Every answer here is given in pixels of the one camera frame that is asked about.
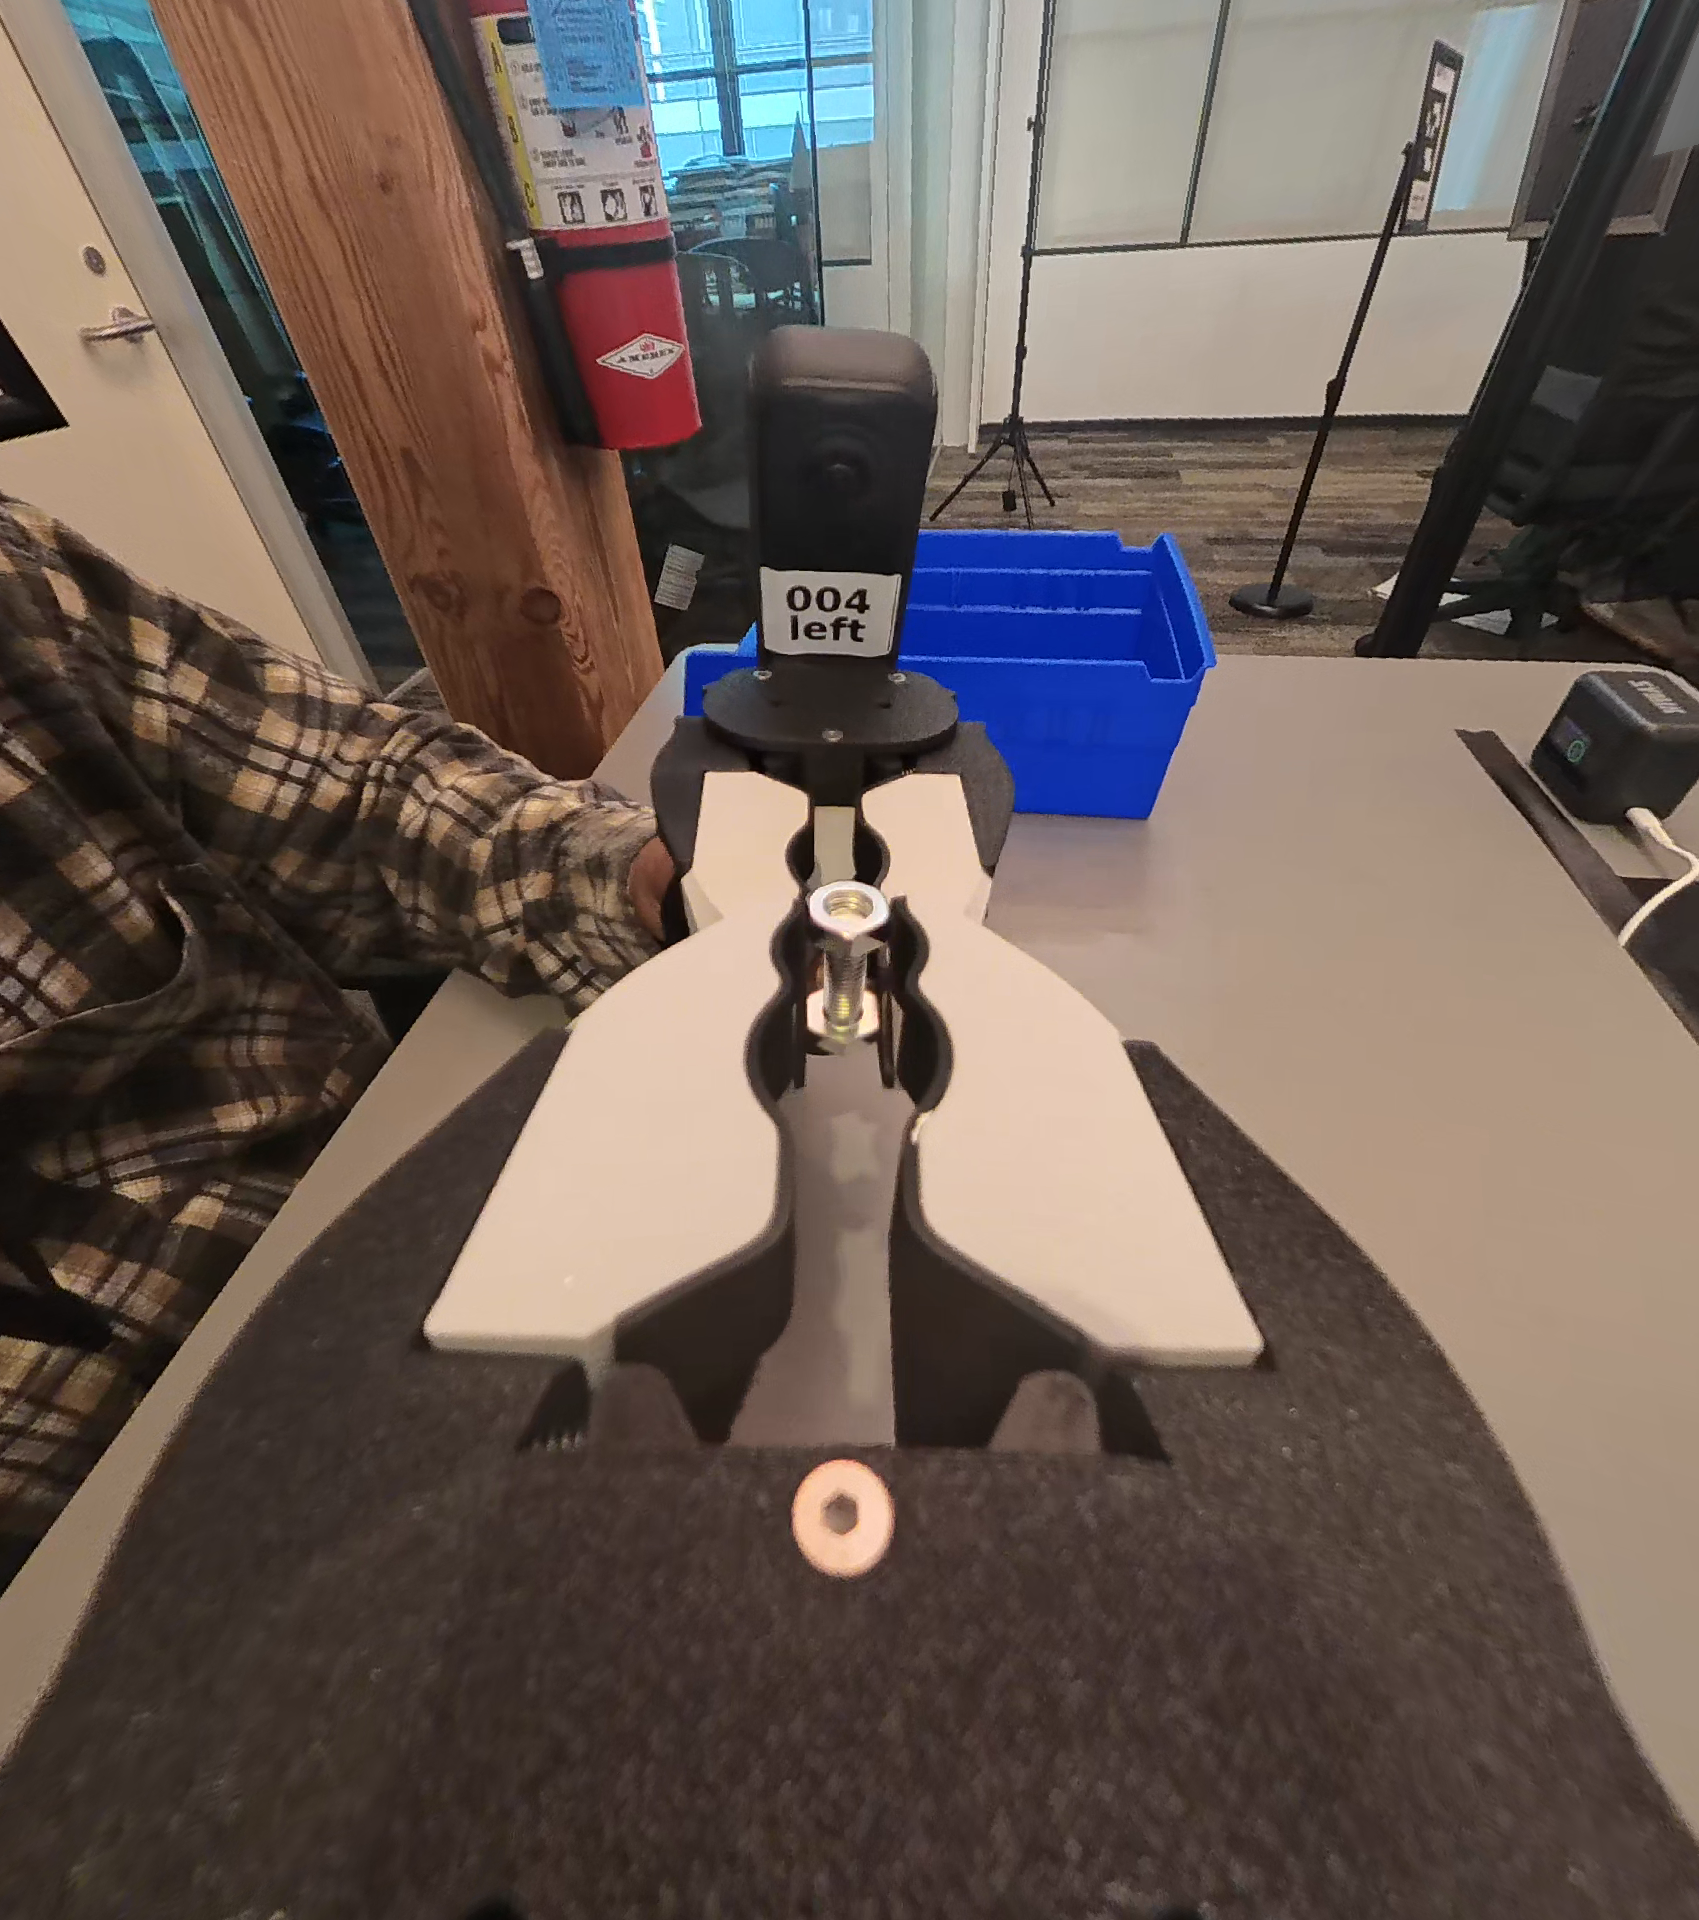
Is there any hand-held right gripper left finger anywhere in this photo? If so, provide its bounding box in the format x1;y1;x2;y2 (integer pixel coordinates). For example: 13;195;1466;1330
425;906;810;1375

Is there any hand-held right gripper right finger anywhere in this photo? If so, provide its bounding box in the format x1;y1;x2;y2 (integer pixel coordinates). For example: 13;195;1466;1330
880;900;1266;1371

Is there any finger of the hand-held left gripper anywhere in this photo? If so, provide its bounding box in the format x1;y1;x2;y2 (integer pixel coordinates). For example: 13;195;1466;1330
680;771;816;947
860;775;998;922

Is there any silver hex nut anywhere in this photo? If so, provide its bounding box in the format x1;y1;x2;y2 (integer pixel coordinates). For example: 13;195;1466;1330
806;882;894;974

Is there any blue plastic bin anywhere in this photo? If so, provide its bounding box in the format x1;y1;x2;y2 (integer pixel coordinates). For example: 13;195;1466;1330
682;529;1220;823

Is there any person's left forearm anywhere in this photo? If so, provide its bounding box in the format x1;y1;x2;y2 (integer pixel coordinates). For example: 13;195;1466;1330
161;601;666;1005

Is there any black tripod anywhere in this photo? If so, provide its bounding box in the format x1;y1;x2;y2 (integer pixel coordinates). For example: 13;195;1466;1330
928;0;1062;531

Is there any red fire extinguisher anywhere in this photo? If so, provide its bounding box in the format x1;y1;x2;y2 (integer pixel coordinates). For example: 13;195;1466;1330
415;0;706;454

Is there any wooden pillar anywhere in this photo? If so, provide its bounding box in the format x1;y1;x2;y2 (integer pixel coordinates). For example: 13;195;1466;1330
149;0;666;783

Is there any blue paper note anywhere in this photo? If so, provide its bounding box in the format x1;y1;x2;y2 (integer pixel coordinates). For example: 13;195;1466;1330
531;0;646;112

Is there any black round-base stand with sign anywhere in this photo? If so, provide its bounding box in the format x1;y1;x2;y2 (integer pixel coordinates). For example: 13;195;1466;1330
1228;41;1468;623

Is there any person's plaid shirt torso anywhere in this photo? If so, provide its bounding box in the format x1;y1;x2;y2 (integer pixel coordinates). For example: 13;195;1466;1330
0;447;409;1735

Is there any white door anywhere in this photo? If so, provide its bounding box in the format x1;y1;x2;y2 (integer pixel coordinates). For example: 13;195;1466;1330
0;0;379;684

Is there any black power box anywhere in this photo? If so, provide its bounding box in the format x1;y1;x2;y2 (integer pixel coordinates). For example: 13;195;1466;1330
1528;671;1699;827

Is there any thick black stand pole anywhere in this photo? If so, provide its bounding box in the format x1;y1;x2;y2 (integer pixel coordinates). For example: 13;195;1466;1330
1356;0;1699;662

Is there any black office chair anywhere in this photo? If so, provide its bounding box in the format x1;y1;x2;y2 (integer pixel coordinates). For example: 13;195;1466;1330
1442;127;1699;641

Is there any white cable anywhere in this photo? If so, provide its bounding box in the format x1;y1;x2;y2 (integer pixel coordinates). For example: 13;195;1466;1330
1614;804;1699;951

